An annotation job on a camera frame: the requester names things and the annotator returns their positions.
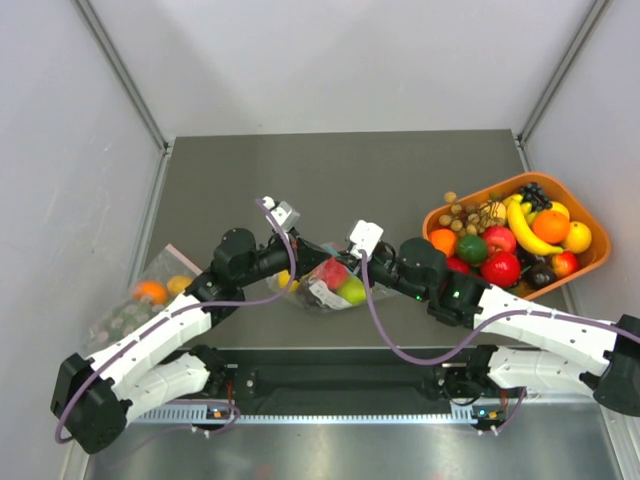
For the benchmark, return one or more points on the fake dark plum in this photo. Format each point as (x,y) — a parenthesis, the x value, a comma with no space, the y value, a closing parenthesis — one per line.
(540,276)

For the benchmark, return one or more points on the fake orange left in bin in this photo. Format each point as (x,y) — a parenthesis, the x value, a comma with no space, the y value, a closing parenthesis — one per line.
(444,240)

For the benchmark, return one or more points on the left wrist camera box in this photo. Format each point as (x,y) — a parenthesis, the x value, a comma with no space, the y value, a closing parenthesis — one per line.
(281,213)

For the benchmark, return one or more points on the fake brown longan bunch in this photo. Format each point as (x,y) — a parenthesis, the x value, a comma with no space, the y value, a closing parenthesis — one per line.
(473,217)

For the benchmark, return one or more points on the fake red apple top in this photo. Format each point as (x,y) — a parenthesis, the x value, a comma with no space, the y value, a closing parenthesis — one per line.
(499,239)

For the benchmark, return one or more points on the clear zip bag pink seal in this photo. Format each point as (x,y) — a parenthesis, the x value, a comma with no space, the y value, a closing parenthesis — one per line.
(171,268)

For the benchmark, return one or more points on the fake big red apple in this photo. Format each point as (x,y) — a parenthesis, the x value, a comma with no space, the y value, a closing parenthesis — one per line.
(502,269)

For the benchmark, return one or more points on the fake green pear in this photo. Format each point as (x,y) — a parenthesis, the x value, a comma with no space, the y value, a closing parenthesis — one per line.
(352,291)

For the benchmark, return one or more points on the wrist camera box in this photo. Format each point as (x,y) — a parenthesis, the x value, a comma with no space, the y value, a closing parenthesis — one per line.
(281,213)
(364,237)

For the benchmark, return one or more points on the fake dark grapes in bag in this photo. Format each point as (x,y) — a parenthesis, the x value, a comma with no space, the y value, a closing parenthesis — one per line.
(309,301)

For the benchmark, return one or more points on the fake orange in pink bag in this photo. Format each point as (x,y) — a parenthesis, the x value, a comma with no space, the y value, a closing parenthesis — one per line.
(149,291)

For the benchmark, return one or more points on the fake large orange in bin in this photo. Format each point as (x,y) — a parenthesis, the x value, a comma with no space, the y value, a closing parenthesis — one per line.
(551,226)

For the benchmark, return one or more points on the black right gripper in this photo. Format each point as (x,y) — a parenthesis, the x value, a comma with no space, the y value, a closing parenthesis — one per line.
(347,258)

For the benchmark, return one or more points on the fake yellow lemon in bin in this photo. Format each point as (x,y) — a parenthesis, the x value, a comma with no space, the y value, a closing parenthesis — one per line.
(578,238)

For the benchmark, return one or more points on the fake green lime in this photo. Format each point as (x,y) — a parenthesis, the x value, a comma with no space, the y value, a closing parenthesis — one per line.
(472,249)

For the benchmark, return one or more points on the orange plastic fruit bin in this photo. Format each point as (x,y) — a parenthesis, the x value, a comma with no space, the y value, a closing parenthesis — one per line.
(562,201)

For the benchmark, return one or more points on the fake yellow lemon in bag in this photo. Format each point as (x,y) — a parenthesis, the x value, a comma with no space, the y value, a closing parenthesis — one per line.
(283,279)

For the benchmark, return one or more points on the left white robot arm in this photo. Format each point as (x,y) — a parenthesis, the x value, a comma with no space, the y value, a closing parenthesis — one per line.
(95,398)

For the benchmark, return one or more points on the fake dark grapes in bin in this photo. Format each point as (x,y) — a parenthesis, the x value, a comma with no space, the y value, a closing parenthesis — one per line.
(533,193)

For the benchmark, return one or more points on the clear zip bag blue seal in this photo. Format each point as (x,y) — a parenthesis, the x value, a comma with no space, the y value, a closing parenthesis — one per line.
(323,284)

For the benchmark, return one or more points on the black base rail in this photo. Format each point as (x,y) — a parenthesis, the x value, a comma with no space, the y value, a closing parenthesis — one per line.
(336,382)

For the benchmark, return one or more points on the fake red apple in bag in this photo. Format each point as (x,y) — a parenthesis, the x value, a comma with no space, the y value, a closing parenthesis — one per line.
(332,273)

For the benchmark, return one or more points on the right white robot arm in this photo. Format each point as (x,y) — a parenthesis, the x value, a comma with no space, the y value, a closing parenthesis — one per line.
(597,358)

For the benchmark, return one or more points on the fake small red peach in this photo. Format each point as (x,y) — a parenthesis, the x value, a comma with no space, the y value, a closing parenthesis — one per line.
(565,264)

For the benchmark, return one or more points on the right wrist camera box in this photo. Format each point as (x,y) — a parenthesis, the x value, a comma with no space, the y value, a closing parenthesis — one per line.
(364,237)

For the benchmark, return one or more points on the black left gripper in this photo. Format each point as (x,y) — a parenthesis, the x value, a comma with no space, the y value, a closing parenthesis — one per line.
(307,255)

